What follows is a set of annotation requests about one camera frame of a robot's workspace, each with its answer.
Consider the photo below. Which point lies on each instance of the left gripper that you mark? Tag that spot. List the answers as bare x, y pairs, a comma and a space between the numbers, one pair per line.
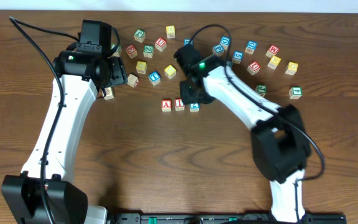
119, 75

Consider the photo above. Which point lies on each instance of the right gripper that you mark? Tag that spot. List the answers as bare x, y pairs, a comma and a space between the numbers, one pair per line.
187, 97

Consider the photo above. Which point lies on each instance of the blue 2 block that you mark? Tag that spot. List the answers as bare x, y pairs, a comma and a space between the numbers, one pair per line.
194, 107

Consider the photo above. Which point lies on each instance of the red I block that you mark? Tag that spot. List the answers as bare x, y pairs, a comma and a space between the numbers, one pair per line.
179, 106

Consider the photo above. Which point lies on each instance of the red A block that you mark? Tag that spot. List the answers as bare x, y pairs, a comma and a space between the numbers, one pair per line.
166, 105

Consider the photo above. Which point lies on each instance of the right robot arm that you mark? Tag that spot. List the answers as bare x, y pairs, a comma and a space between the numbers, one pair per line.
279, 145

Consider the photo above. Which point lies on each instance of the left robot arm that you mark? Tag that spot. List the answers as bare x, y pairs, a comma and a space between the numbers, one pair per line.
44, 191

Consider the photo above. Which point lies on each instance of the plain wooden red block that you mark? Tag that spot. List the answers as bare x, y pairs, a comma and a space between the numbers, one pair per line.
132, 80

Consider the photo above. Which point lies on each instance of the plain wooden picture block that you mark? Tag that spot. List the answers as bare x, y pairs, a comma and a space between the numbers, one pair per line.
108, 93

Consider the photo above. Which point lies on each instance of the green 7 block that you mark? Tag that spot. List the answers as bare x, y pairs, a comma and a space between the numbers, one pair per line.
118, 52

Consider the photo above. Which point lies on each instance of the yellow block left middle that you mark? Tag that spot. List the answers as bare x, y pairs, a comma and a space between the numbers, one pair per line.
141, 67

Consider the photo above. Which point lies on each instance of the red E block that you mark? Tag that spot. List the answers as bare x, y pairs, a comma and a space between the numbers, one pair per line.
131, 51

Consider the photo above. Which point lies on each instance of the yellow block centre left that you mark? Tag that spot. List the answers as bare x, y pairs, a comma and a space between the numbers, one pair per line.
170, 71

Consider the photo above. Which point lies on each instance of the blue T block left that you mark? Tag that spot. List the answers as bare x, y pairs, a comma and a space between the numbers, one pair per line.
154, 78

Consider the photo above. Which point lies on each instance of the blue t block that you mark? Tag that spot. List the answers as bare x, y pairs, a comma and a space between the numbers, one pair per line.
229, 64
154, 78

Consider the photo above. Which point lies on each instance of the green Z block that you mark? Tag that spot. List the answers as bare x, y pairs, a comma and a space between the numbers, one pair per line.
148, 51

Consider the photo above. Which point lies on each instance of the blue T block right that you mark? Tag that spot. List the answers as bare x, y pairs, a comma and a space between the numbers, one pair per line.
229, 64

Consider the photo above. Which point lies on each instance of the green J block top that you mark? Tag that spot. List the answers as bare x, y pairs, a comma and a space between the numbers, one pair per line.
139, 35

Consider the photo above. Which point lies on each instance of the green j block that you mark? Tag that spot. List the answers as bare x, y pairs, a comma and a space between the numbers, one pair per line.
261, 90
139, 35

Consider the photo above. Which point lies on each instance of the blue P block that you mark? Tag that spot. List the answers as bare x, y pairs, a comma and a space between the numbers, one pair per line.
218, 50

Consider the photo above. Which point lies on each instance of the red U block left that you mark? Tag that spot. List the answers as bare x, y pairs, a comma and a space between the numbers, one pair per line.
160, 44

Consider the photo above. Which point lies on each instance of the red u block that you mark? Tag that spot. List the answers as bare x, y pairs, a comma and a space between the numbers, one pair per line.
160, 44
253, 68

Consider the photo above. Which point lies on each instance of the blue 5 block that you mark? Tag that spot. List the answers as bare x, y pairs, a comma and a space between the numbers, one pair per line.
237, 57

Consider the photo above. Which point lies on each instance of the blue D block left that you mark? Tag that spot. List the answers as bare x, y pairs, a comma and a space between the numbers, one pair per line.
224, 42

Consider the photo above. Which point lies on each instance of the blue d block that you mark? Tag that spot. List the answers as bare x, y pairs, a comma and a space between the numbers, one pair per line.
224, 42
250, 47

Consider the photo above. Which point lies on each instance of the yellow block top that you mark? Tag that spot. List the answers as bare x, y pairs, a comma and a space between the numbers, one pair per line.
170, 31

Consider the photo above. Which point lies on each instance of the red U block right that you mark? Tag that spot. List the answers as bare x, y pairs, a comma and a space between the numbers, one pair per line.
253, 68

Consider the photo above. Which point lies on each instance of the green J block right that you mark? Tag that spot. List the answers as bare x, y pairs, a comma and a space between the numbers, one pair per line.
261, 90

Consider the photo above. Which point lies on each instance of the blue D block right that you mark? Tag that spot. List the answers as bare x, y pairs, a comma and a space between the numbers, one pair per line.
250, 47

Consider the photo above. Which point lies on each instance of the yellow K block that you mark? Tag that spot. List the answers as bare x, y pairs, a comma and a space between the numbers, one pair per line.
274, 62

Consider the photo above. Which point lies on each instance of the red M block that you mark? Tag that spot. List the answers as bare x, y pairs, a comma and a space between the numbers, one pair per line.
272, 50

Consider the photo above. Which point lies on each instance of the yellow G block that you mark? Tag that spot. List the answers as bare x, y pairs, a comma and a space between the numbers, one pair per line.
291, 68

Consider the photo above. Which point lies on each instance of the green 4 block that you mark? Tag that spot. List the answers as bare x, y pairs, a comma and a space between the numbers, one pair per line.
295, 92

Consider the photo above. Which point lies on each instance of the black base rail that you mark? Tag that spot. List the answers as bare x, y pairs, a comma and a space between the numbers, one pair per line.
257, 218

